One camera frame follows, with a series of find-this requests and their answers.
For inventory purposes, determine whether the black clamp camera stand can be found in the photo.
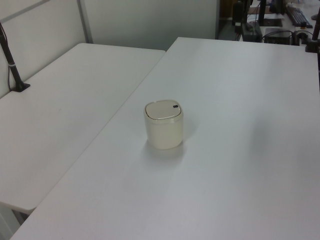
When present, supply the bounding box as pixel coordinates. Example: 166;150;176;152
304;14;320;54

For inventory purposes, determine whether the black camera stand with base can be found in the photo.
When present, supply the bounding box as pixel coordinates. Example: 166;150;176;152
0;21;31;92

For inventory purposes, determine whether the small cream lidded trash bin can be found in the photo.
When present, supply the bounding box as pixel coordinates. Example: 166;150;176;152
143;99;185;151

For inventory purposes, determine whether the emergency stop button box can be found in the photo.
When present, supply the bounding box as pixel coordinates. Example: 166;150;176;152
293;22;310;46

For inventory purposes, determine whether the black monitor stand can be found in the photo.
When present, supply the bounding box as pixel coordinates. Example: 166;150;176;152
258;0;268;26

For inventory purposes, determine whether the dark grey equipment box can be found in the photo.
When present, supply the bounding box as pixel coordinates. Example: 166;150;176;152
240;21;264;43

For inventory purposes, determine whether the black box with cables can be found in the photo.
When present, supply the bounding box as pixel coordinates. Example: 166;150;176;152
263;27;294;45

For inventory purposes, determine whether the black computer keyboard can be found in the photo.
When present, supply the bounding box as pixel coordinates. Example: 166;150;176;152
286;6;314;29

